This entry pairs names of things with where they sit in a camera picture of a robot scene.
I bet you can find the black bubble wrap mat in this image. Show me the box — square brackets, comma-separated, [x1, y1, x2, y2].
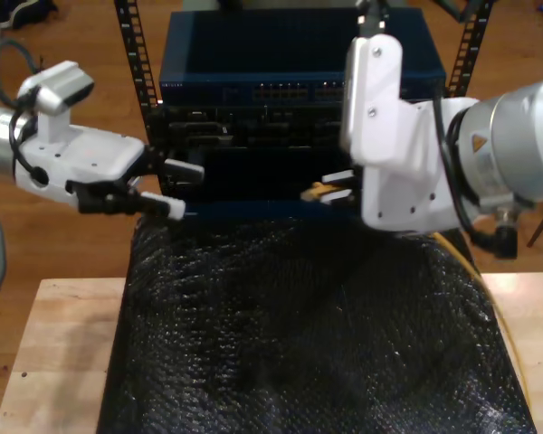
[95, 216, 538, 434]

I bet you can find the blue network switch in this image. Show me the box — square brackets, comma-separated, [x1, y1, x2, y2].
[157, 9, 448, 106]

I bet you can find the yellow network cable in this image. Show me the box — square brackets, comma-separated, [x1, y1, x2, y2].
[300, 181, 536, 417]

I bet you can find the black rack frame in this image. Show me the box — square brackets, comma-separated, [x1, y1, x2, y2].
[113, 0, 497, 200]

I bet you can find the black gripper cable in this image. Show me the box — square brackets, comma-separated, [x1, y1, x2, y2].
[432, 94, 519, 261]
[8, 83, 51, 186]

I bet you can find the black camera cable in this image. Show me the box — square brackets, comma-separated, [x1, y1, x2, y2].
[355, 0, 393, 42]

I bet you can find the dark sneaker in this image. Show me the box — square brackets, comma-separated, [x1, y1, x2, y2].
[0, 0, 59, 29]

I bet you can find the black server unit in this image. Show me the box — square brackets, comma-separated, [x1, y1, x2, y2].
[147, 104, 358, 148]

